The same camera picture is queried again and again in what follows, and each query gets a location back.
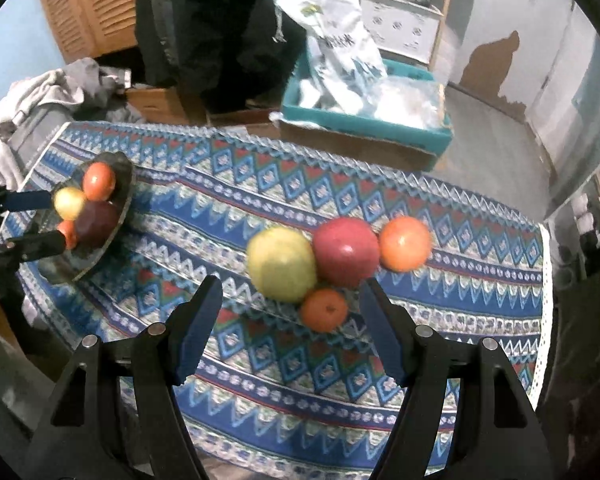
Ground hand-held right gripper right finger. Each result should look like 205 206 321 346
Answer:
358 277 556 480

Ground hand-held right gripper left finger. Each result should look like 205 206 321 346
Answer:
25 275 224 480

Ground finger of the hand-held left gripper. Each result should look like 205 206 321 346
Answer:
0 191 57 212
0 230 67 262

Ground small orange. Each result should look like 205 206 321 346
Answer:
57 220 80 250

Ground small yellow apple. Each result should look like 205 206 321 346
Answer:
53 186 87 221

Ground dark red apple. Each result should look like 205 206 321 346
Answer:
75 200 121 250

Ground medium orange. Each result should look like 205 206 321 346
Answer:
300 287 350 333

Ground round orange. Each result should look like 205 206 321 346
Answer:
82 161 117 201

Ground bright red apple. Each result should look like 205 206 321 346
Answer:
312 217 381 290

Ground large orange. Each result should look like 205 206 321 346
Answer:
378 216 433 273

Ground dark green glass plate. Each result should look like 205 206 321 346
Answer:
0 151 135 283

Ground large yellow apple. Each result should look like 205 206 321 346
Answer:
246 226 317 303

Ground grey printed garment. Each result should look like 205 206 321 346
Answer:
10 102 71 171

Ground white fleece garment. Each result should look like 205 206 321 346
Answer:
0 70 88 191

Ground grey jacket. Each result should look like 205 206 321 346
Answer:
62 57 146 123

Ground wooden box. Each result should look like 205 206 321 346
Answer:
125 85 208 126

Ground blue patterned tablecloth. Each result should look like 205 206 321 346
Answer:
0 121 552 480

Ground plain cardboard box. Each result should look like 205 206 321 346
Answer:
275 115 446 173

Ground teal crate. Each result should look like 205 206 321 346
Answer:
281 57 455 153

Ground wooden louvered cabinet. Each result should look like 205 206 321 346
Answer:
32 0 141 61

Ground grey shoe rack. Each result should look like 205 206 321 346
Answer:
545 137 600 261

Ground clear plastic bag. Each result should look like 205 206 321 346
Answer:
365 77 446 131

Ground rows of shoes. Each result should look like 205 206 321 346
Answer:
575 160 600 246

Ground black hanging coat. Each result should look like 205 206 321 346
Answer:
135 0 311 113

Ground white printed sack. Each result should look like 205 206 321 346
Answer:
261 0 388 111

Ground white patterned storage box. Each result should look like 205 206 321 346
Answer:
357 0 443 66

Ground wooden shelf rack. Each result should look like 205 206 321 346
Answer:
337 0 458 68

